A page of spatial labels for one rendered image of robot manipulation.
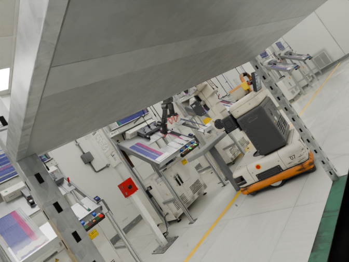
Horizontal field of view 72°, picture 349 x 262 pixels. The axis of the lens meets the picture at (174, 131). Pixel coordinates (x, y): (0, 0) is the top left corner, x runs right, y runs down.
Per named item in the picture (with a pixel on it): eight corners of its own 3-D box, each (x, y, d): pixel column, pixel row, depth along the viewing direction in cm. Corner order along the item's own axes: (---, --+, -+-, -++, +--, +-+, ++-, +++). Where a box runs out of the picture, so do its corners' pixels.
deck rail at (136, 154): (160, 167, 264) (160, 162, 261) (159, 168, 262) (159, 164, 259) (118, 146, 303) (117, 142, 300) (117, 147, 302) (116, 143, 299)
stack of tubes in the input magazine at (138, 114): (147, 112, 341) (137, 96, 342) (120, 125, 306) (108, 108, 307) (143, 116, 350) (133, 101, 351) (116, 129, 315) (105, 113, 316)
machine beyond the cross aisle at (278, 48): (325, 73, 747) (290, 23, 754) (320, 79, 690) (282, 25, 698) (286, 95, 846) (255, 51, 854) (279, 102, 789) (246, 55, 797)
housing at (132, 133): (156, 129, 346) (155, 120, 340) (130, 143, 313) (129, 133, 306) (151, 127, 351) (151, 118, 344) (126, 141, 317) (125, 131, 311)
